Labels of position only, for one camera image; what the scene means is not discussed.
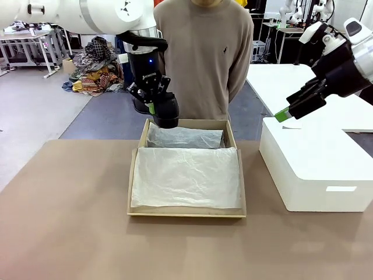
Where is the white side table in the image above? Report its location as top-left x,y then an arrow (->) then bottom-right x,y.
246,64 -> 373,134

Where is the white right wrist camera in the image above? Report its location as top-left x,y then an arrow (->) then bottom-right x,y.
298,22 -> 346,55

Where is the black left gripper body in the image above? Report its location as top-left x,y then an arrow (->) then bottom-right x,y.
126,48 -> 166,92

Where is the black leather buckle shoe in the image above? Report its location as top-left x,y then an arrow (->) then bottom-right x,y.
132,92 -> 180,130

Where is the small cardboard carton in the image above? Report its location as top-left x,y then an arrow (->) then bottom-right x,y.
62,57 -> 76,74

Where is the colourful patterned cloth pile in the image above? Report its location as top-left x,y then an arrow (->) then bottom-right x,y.
62,55 -> 126,95

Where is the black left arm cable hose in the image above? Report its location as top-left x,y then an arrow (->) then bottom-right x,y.
116,30 -> 169,55

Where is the person in beige sweater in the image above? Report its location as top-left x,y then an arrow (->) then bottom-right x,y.
153,0 -> 255,120

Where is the large white metal-frame desk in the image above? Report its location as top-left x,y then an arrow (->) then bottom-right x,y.
0,29 -> 61,79

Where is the black white checked cloth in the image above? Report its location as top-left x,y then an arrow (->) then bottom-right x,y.
84,35 -> 117,72

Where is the white rectangular box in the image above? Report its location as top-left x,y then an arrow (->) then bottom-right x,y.
258,116 -> 373,213

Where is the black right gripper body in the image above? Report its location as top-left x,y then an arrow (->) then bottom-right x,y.
310,39 -> 364,99

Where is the white tissue paper sheet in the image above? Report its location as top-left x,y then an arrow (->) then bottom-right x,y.
130,121 -> 243,209

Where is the black frame background table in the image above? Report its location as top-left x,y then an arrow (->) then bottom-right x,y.
256,20 -> 305,65

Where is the tan cardboard shoe box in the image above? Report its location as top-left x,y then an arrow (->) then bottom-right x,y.
126,118 -> 248,219

